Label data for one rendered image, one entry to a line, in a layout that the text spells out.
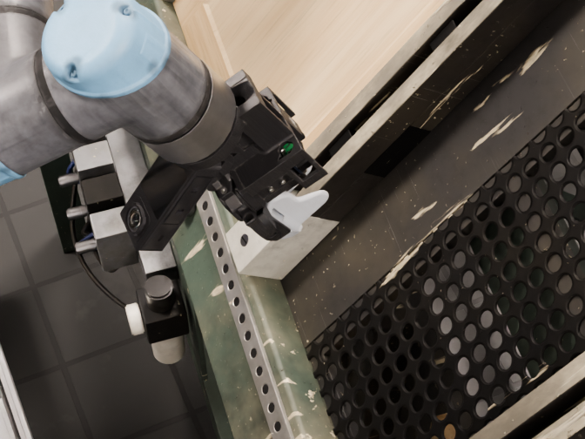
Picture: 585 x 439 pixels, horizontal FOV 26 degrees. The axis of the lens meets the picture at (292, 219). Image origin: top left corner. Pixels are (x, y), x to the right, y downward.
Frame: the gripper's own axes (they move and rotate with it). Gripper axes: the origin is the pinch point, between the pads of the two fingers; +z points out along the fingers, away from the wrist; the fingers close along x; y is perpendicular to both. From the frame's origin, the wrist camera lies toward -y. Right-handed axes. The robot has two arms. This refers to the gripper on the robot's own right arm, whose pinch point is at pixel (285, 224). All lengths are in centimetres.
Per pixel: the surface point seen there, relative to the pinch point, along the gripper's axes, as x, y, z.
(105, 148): 57, -30, 47
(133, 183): 51, -29, 50
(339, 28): 37.9, 10.5, 30.6
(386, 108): 18.7, 11.1, 22.4
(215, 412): 37, -51, 102
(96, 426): 52, -77, 108
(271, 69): 43, 0, 36
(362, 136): 18.8, 7.0, 24.3
